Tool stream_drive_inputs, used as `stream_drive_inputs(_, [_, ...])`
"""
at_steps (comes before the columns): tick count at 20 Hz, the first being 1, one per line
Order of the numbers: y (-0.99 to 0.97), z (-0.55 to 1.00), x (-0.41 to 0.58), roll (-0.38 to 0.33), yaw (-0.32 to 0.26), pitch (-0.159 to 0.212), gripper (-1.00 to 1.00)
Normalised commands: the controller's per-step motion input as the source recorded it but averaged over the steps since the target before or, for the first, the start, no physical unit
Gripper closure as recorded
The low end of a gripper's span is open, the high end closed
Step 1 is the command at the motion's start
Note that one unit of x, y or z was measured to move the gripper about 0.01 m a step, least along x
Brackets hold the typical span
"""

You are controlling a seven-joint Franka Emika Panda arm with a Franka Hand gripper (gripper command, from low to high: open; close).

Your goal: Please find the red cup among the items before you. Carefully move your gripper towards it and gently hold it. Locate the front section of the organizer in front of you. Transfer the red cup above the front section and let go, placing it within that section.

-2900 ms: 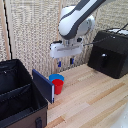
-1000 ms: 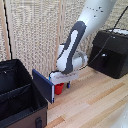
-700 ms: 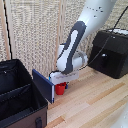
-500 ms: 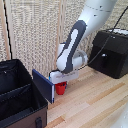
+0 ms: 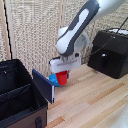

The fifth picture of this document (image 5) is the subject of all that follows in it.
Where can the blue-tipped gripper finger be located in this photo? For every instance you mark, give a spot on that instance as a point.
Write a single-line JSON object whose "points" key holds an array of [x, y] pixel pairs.
{"points": [[53, 75], [68, 74]]}

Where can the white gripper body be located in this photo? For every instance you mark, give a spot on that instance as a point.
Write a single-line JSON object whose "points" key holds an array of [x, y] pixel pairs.
{"points": [[65, 63]]}

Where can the red plastic cup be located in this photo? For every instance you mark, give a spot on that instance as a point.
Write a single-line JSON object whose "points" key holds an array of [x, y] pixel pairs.
{"points": [[62, 77]]}

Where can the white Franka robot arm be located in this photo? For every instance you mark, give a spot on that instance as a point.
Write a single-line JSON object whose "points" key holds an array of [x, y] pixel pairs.
{"points": [[80, 25]]}

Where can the dark blue book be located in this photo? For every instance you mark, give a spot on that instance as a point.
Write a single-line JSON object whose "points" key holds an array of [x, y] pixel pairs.
{"points": [[43, 85]]}

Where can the open black fabric case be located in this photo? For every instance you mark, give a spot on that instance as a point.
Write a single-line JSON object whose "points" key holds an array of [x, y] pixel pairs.
{"points": [[18, 96]]}

